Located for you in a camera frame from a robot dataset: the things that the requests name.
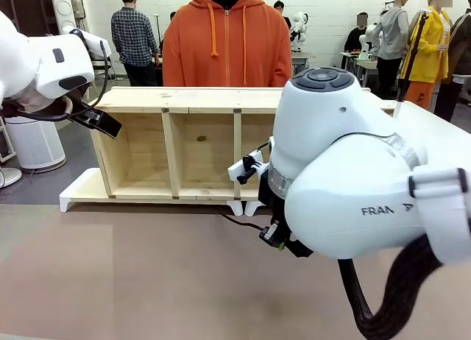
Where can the person in plaid shirt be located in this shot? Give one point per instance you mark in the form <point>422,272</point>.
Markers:
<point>134,38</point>

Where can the white fan base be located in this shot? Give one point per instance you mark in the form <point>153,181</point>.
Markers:
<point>9,176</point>

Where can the white plastic shelf foot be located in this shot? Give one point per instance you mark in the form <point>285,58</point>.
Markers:
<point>254,207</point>
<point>236,207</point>

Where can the person with blurred face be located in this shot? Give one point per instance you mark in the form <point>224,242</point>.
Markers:
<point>357,38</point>

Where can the mannequin in grey hoodie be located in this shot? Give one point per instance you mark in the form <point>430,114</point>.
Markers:
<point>392,34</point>

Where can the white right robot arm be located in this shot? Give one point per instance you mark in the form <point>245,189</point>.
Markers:
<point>353,163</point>

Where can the mannequin in dark jacket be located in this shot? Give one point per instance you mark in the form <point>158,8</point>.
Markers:
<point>458,60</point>

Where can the white tower air conditioner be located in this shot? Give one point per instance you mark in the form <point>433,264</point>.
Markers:
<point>64,10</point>

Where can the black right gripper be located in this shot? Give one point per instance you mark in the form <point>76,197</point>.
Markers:
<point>274,204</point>

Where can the person in black top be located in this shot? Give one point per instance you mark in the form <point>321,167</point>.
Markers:
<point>282,14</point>

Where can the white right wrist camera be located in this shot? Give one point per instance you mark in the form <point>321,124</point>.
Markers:
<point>248,167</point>

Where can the white cylindrical air purifier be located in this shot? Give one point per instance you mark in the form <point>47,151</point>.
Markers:
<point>35,145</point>

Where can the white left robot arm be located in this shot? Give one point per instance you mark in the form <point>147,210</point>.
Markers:
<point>33,64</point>

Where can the pine wood shelf unit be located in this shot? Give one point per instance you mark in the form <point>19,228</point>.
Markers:
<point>191,101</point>

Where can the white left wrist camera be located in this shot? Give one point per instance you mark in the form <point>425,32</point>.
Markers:
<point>90,40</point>

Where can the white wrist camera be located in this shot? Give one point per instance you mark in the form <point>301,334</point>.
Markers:
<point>248,167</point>
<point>90,40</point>

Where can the black office chair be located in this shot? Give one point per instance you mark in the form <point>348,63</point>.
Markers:
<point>103,66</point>

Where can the black tripod pole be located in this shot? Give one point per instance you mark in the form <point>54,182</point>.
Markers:
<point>412,56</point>

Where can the long white shelf foot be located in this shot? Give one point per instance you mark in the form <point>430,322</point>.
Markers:
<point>84,189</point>

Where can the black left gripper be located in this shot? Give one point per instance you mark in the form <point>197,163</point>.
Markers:
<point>79,106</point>

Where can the mannequin in yellow jacket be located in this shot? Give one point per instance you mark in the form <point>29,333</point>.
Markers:
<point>428,49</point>

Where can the person in orange hoodie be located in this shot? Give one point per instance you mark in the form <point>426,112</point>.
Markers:
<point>226,42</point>

